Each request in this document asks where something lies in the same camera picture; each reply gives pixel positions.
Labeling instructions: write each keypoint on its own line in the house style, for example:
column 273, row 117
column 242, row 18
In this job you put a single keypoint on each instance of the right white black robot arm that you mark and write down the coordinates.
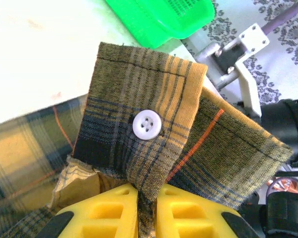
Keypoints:
column 283, row 213

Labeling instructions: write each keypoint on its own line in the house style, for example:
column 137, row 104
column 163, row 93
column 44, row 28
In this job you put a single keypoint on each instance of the yellow plaid long sleeve shirt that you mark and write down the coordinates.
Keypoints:
column 139, row 86

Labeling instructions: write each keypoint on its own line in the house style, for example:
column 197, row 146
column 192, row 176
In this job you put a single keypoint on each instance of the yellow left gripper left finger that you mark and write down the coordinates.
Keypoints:
column 104, row 213

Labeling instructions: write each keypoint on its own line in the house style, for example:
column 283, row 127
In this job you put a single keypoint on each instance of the brown foil snack packet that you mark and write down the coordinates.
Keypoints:
column 288, row 186

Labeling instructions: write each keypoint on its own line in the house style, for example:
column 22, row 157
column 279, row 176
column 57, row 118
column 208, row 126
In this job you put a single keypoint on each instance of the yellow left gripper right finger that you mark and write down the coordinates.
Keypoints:
column 188, row 215

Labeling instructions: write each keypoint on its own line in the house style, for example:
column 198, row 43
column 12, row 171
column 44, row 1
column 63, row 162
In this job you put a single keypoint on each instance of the green plastic basket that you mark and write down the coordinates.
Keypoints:
column 164, row 19

